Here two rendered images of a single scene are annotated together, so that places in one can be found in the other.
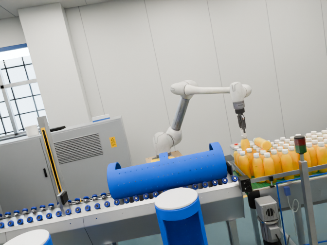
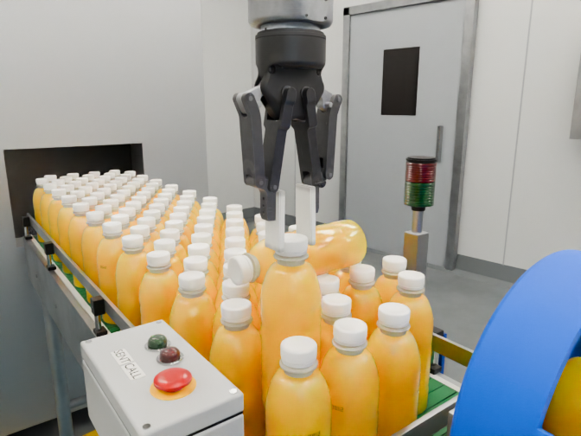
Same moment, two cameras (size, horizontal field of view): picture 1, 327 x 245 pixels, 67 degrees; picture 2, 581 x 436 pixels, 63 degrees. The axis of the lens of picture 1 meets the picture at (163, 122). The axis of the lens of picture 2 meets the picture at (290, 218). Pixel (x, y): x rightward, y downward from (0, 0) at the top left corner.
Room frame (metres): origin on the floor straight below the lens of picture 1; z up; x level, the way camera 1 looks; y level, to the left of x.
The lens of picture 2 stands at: (2.32, -0.20, 1.37)
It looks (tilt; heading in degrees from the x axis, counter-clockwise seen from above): 13 degrees down; 232
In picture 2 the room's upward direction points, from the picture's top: straight up
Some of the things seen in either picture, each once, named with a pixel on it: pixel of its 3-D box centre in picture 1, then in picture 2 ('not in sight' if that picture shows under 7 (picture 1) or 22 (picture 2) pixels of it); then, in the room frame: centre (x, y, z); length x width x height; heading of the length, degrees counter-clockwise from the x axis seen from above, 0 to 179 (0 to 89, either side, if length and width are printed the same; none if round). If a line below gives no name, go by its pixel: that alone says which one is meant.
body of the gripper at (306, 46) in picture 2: (240, 113); (290, 76); (1.99, -0.62, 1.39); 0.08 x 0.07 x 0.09; 179
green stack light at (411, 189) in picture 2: (300, 148); (418, 192); (1.50, -0.81, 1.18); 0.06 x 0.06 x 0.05
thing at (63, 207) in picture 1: (64, 201); not in sight; (1.90, 0.90, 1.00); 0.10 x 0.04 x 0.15; 179
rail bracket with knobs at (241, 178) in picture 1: (245, 183); not in sight; (1.67, -0.47, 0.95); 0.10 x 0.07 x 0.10; 179
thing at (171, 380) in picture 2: not in sight; (173, 381); (2.15, -0.59, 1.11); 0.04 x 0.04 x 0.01
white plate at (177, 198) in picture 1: (175, 198); not in sight; (1.50, 0.02, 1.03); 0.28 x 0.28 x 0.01
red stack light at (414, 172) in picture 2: (299, 141); (420, 171); (1.50, -0.81, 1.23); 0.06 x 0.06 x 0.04
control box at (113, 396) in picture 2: (242, 148); (156, 405); (2.15, -0.64, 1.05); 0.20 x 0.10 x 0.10; 89
